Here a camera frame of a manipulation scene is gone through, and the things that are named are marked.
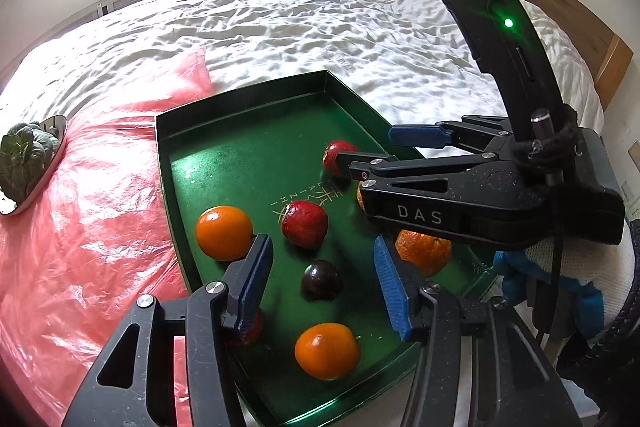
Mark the pink plastic sheet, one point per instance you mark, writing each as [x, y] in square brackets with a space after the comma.
[95, 239]

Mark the orange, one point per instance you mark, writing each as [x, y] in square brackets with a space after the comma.
[359, 198]
[224, 233]
[327, 351]
[427, 253]

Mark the silver oval plate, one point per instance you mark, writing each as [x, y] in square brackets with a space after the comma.
[8, 207]

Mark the orange back right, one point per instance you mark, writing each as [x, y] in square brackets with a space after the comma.
[359, 198]

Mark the white bed sheet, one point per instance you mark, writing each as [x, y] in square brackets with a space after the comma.
[406, 58]

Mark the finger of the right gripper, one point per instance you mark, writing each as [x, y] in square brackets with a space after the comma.
[466, 170]
[472, 133]

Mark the small red fruit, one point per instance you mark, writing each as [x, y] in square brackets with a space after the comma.
[329, 159]
[255, 331]

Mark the red apple in tray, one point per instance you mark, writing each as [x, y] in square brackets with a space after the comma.
[304, 224]

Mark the orange front left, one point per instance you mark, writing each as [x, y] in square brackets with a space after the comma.
[327, 351]

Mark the blue gloved hand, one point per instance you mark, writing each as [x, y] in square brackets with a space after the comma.
[571, 283]

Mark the dark plum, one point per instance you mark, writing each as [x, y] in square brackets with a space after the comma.
[321, 281]

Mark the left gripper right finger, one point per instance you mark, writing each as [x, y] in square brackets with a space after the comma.
[512, 381]

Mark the orange back left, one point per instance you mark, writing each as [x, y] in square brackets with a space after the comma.
[224, 233]

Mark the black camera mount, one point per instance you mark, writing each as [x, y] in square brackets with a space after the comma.
[505, 45]

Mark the orange front right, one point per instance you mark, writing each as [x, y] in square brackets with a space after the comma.
[427, 253]

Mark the green leafy vegetable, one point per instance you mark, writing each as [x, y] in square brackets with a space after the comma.
[27, 150]

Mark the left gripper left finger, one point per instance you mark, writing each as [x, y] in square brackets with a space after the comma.
[132, 381]

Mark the green rectangular tray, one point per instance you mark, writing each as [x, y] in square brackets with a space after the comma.
[258, 148]

